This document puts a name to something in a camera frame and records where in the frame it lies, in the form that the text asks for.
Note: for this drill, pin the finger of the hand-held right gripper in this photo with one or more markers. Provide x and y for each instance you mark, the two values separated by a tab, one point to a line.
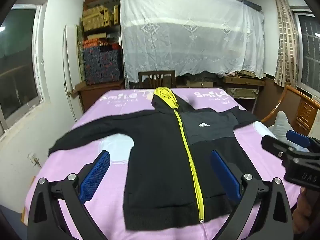
298	138
275	146

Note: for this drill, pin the person's right hand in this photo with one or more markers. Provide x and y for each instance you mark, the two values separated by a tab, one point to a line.
303	205

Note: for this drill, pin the grey cushion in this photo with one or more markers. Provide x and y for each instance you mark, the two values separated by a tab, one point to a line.
280	125

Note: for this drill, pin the carved wooden armchair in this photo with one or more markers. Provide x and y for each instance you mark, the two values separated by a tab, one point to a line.
306	112

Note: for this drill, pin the black hooded jacket yellow zipper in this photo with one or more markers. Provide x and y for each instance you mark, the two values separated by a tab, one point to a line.
160	155

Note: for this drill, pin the white lace cloth cover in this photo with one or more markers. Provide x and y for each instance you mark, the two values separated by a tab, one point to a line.
187	42

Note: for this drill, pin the dark wooden chair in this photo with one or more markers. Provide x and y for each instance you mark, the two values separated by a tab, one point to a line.
140	80

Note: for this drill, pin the checked beige curtain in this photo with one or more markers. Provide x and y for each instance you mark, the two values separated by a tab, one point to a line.
285	42

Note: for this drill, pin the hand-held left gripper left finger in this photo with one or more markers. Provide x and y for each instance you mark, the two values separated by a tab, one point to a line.
95	175

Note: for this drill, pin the white leaning board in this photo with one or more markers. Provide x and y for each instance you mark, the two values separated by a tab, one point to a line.
71	62

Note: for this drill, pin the stack of yellow boxes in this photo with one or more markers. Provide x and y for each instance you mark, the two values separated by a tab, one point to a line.
95	17

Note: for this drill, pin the row of orange boxes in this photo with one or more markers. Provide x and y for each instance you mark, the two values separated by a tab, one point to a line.
92	43

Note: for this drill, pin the brown wooden cabinet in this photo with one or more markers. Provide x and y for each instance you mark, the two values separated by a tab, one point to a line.
95	97

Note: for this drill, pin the window with white frame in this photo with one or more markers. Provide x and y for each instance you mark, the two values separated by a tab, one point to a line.
17	67

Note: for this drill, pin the stack of wooden planks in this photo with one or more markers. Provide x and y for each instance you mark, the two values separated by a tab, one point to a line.
240	81

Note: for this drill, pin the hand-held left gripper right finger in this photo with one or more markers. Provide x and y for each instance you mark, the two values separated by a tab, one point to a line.
225	175

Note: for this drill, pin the white wall socket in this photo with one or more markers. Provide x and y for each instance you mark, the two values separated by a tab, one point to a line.
32	158

